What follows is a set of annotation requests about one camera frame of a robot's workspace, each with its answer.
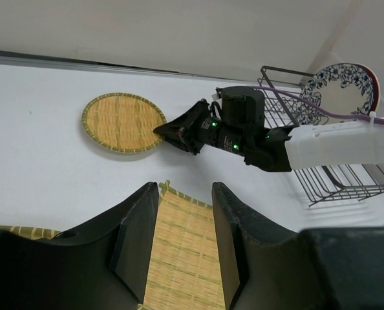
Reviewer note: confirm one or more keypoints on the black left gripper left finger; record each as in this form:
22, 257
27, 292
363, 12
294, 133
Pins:
103, 262

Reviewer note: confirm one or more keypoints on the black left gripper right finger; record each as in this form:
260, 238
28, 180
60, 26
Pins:
262, 263

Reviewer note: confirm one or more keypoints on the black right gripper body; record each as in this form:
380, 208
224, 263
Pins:
182, 132

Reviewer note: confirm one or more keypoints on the round bamboo tray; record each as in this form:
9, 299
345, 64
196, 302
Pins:
123, 122

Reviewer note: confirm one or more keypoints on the blue and white floral plate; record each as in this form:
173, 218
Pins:
341, 88

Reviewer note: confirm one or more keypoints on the red and teal floral plate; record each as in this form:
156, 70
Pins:
374, 102

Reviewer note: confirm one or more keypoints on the rounded bamboo tray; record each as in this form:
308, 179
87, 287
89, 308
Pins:
32, 233

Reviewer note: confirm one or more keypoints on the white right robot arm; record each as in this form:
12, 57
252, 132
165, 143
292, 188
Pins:
236, 125

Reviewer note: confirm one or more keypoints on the square bamboo mat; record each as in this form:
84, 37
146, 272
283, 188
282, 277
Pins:
184, 270

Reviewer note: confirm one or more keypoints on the grey wire dish rack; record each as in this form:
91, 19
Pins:
321, 184

